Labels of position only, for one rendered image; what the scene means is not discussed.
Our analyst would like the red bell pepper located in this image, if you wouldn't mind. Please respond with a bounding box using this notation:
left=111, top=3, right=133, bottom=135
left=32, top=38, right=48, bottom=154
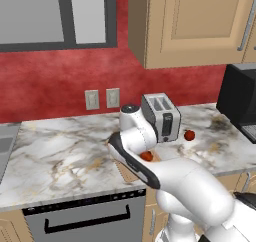
left=139, top=150, right=155, bottom=163

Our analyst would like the tan wooden cutting board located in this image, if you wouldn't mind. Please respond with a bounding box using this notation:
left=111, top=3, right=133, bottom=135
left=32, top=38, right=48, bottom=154
left=114, top=148, right=164, bottom=184

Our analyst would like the red tomato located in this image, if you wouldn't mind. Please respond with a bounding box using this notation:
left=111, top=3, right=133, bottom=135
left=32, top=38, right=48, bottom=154
left=183, top=129, right=196, bottom=142

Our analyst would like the silver two-slot toaster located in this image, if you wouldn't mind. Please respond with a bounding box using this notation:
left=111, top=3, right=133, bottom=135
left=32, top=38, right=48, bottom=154
left=140, top=92, right=182, bottom=144

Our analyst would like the tan lower cupboard door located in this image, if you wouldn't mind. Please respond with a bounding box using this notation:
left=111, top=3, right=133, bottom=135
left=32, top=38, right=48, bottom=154
left=0, top=209, right=34, bottom=242
left=216, top=171, right=256, bottom=200
left=142, top=187, right=170, bottom=242

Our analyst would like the tan cupboard door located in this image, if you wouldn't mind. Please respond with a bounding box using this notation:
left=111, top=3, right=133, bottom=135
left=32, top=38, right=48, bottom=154
left=216, top=171, right=256, bottom=200
left=0, top=209, right=34, bottom=242
left=145, top=0, right=256, bottom=70
left=142, top=187, right=170, bottom=242
left=241, top=32, right=256, bottom=64

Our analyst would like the black coffee machine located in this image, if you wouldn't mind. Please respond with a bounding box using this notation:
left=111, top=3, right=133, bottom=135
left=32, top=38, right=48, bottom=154
left=215, top=63, right=256, bottom=144

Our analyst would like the grey dishwasher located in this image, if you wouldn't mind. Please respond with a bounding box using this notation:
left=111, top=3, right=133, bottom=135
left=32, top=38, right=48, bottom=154
left=21, top=188, right=148, bottom=242

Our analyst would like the tan upper cupboard door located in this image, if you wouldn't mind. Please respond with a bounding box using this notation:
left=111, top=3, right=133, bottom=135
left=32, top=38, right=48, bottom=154
left=241, top=32, right=256, bottom=64
left=145, top=0, right=256, bottom=70

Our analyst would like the dark framed window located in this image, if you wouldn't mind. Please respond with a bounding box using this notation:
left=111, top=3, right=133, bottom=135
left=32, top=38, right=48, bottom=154
left=0, top=0, right=119, bottom=53

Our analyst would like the grey sink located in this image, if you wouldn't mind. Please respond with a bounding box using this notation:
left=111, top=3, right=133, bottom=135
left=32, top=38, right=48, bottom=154
left=0, top=122, right=22, bottom=184

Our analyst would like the grey wall outlet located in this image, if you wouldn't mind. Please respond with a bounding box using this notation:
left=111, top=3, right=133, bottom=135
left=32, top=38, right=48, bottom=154
left=84, top=89, right=100, bottom=111
left=105, top=87, right=121, bottom=109

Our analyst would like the silver lower cupboard handle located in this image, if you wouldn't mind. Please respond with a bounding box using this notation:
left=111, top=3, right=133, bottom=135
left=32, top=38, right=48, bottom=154
left=241, top=171, right=252, bottom=193
left=149, top=208, right=157, bottom=237

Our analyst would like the silver cupboard handle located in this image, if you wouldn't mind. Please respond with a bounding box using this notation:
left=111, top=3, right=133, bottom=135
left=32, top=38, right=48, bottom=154
left=149, top=208, right=157, bottom=237
left=236, top=0, right=256, bottom=52
left=241, top=171, right=252, bottom=193

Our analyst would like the black dishwasher handle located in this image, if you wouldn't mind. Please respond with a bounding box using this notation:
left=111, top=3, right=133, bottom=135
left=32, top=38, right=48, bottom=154
left=43, top=204, right=132, bottom=235

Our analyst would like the silver upper cupboard handle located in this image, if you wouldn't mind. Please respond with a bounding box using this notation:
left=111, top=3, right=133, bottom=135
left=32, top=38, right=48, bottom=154
left=236, top=0, right=256, bottom=52

